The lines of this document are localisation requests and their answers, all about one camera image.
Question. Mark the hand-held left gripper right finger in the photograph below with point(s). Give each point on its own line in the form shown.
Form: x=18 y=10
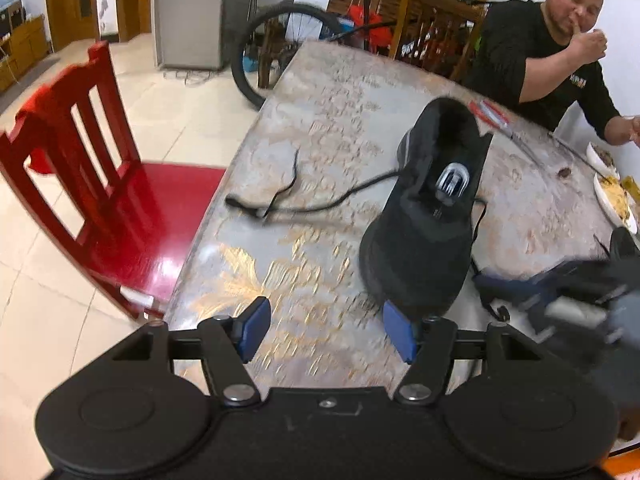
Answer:
x=400 y=332

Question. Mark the wooden door frame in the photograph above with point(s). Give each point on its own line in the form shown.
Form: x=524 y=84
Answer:
x=132 y=0

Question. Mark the red wooden chair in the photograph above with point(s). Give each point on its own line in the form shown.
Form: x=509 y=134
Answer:
x=150 y=210

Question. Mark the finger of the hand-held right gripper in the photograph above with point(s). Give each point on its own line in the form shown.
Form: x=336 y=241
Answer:
x=510 y=290

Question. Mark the white plate with yellow food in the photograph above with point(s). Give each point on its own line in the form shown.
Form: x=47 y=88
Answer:
x=617 y=202

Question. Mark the black shoelace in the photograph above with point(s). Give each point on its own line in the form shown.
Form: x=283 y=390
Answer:
x=300 y=209

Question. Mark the brown food scrap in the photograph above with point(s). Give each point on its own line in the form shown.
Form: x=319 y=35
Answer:
x=564 y=172

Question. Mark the red plastic bag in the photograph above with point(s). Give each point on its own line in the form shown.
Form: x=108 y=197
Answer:
x=370 y=25

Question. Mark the black bicycle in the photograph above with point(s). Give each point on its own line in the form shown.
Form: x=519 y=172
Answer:
x=240 y=70

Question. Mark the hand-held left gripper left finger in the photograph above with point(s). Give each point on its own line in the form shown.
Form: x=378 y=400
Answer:
x=255 y=327

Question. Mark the brown wooden chair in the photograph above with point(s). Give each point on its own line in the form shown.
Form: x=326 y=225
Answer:
x=402 y=20

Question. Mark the red cloth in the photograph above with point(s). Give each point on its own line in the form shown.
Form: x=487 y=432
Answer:
x=37 y=130

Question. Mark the silver refrigerator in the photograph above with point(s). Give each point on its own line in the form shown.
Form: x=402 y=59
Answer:
x=190 y=10

